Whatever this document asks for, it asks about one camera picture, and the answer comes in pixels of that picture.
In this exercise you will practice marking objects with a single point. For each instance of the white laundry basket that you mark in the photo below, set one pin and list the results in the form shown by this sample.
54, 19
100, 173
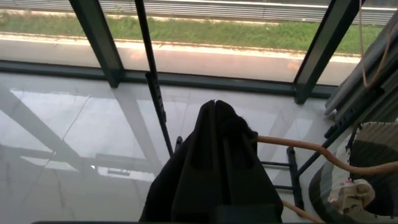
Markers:
382, 146

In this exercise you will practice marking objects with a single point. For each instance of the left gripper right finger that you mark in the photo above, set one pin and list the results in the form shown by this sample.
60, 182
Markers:
245, 193

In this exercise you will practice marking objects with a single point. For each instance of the cream printed garment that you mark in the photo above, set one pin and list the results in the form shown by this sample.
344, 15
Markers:
351, 194

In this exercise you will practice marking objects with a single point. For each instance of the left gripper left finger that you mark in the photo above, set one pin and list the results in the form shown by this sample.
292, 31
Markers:
196, 186

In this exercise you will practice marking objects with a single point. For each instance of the window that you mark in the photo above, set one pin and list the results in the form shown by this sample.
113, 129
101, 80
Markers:
99, 40

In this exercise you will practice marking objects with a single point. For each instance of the black clothes rack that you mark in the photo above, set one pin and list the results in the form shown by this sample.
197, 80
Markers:
154, 81

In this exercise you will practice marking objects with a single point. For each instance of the black garment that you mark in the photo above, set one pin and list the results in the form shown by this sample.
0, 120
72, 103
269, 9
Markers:
161, 193

